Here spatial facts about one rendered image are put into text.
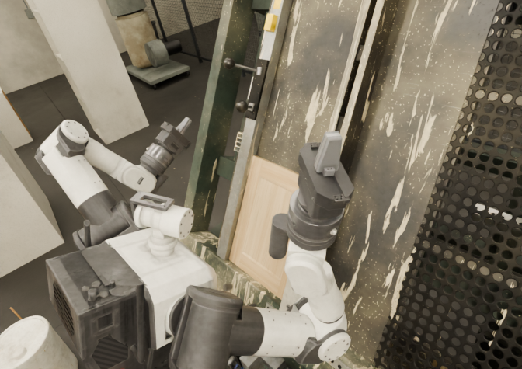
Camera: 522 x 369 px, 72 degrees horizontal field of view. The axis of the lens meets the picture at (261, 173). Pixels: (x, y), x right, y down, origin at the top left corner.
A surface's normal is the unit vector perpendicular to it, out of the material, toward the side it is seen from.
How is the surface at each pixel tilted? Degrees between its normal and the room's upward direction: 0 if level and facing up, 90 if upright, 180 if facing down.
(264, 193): 57
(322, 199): 89
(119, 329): 90
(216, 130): 90
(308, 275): 95
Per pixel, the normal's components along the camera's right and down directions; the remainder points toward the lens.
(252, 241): -0.70, 0.00
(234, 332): 0.61, -0.05
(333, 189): 0.05, -0.73
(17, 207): 0.59, 0.37
